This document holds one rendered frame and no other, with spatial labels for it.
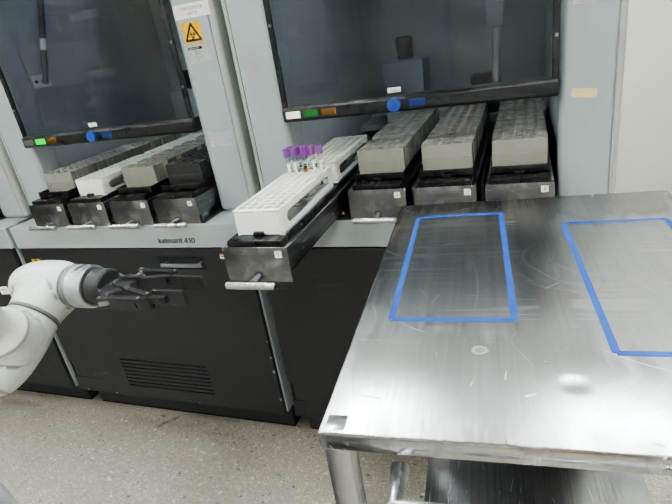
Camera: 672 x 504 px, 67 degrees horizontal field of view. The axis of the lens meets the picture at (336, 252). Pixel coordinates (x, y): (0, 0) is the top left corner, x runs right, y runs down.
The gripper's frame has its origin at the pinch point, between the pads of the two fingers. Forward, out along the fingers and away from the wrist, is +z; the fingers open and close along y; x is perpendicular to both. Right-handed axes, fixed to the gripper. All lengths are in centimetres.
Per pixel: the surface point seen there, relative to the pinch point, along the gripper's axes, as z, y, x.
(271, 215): 17.4, 9.1, -11.1
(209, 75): -12, 46, -35
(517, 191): 59, 37, -5
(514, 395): 60, -30, -8
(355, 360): 44, -27, -8
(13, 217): -101, 46, 1
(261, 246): 15.7, 6.2, -6.2
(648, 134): 106, 157, 14
